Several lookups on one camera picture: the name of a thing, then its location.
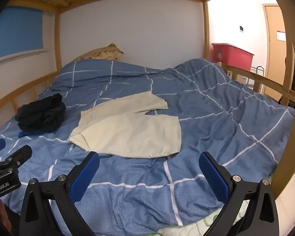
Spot blue window blind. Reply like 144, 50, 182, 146
0, 6, 44, 61

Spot red storage bin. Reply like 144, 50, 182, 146
211, 42, 255, 72

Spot black metal rack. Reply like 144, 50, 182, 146
249, 66, 265, 94

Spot tan patterned pillow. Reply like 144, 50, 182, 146
72, 43, 124, 62

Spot wooden door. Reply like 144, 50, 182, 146
263, 4, 287, 101

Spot blue checked blanket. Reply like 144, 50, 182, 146
0, 58, 295, 234

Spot cream pants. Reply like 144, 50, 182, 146
67, 91, 182, 158

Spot blue cloth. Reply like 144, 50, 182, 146
18, 130, 45, 138

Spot cardboard box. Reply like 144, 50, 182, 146
226, 70, 248, 85

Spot pile of dark folded clothes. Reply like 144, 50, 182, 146
15, 93, 66, 132

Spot wooden bunk bed frame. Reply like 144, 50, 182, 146
0, 0, 295, 197

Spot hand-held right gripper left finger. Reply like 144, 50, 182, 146
19, 151, 100, 236

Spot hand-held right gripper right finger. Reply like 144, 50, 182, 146
199, 152, 279, 236

